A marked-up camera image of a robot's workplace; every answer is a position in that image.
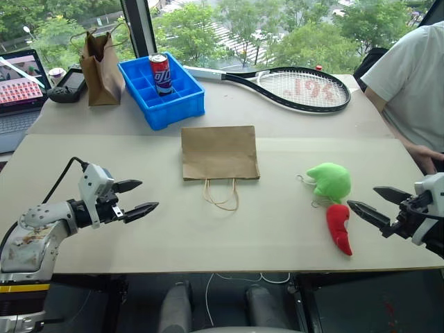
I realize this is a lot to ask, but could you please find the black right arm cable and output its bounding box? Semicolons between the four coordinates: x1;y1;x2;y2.
412;206;444;221

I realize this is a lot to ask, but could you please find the black handheld game controller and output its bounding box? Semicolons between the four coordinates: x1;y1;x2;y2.
46;67;88;104

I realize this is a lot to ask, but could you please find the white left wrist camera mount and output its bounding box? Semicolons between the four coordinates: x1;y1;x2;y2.
77;163;116;230

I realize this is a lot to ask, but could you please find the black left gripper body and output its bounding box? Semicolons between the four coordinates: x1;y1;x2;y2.
95;192;126;225

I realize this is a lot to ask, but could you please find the black window frame post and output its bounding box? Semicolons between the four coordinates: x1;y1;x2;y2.
119;0;157;60

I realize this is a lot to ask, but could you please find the green plush toy leaf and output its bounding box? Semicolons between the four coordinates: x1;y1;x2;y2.
296;162;352;210

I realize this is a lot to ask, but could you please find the white cable under table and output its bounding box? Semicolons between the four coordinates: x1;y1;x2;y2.
204;271;291;327

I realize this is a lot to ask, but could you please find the red soda can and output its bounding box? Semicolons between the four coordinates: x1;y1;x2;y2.
148;53;173;97

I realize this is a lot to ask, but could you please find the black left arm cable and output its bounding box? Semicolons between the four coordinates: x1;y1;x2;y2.
0;156;89;250

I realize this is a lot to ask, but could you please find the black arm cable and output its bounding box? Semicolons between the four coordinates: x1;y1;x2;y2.
412;206;444;221
0;156;89;250

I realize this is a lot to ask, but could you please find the black chair back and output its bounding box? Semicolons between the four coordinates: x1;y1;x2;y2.
352;47;390;93

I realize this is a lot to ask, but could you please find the black white tennis racket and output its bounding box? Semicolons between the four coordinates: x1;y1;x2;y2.
182;65;352;115

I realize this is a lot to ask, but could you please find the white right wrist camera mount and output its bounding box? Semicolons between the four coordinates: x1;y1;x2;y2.
411;172;444;248

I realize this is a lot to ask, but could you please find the dark rounded grey shape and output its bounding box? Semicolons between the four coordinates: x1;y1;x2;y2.
245;285;280;330
158;280;194;333

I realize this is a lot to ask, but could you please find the person in white t-shirt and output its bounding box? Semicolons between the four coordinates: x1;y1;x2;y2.
360;20;444;154

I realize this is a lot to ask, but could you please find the blue plastic divided crate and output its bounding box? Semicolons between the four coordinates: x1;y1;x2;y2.
117;55;206;131

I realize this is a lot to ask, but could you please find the cup with white lid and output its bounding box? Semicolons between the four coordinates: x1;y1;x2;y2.
48;67;67;87

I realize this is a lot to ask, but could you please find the person's bare hand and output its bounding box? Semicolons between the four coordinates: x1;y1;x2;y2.
413;145;440;175

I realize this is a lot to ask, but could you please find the flat brown paper bag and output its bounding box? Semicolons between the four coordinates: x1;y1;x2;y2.
180;125;262;212

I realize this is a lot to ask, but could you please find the standing brown paper bag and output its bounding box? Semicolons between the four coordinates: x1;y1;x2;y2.
70;22;132;107

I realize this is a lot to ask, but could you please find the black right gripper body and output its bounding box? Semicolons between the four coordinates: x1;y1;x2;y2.
381;191;435;240

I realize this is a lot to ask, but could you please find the black slanted window frame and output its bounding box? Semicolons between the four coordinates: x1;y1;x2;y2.
415;0;444;27

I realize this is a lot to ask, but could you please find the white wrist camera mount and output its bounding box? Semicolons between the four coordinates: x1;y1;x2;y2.
411;172;444;248
77;163;116;230

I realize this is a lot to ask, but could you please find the red plush chili pepper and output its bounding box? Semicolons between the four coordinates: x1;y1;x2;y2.
325;203;354;257

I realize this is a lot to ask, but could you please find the grey laptop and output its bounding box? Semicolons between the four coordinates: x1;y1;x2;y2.
0;49;53;155

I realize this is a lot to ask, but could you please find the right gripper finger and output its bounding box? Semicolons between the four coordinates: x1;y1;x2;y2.
346;199;393;230
373;186;413;206

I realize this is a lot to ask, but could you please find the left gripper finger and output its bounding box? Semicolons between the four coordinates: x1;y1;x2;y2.
112;179;144;195
123;201;160;224

